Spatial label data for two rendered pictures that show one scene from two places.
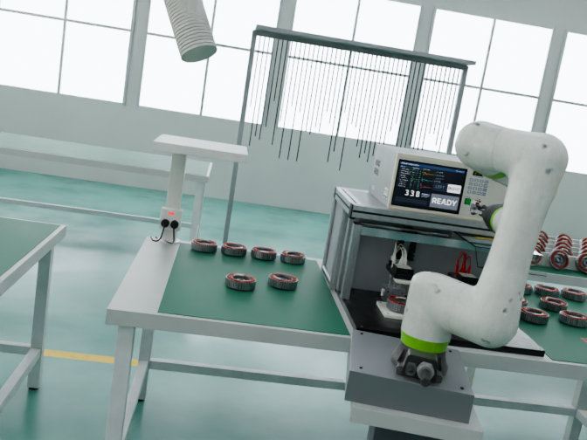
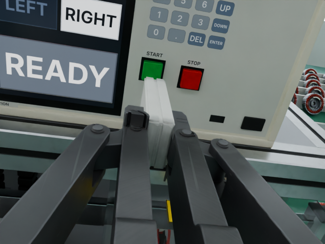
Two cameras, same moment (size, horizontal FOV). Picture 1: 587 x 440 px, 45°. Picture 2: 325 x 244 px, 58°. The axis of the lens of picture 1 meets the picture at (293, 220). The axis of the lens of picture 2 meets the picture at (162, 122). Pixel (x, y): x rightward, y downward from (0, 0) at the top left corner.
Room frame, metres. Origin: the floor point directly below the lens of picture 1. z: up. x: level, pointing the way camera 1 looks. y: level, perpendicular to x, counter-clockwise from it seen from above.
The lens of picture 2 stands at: (2.28, -0.62, 1.26)
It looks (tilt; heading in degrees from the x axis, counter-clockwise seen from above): 26 degrees down; 357
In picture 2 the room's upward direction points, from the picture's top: 11 degrees clockwise
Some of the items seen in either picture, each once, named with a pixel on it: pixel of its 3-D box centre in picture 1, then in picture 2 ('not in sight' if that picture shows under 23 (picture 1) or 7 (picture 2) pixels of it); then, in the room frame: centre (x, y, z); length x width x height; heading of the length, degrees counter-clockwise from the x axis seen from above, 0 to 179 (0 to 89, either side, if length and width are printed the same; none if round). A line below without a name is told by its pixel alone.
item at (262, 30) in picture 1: (343, 159); not in sight; (6.01, -0.34, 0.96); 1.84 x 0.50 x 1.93; 96
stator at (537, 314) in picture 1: (533, 315); not in sight; (2.65, -0.98, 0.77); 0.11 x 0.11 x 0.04
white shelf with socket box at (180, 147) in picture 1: (196, 197); not in sight; (2.88, 0.42, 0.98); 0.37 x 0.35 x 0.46; 96
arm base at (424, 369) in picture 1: (420, 361); not in sight; (1.70, -0.38, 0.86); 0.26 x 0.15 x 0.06; 171
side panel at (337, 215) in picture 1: (334, 242); not in sight; (2.77, -0.18, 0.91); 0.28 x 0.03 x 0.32; 6
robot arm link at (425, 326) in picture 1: (435, 311); not in sight; (1.75, -0.40, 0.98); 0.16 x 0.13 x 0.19; 48
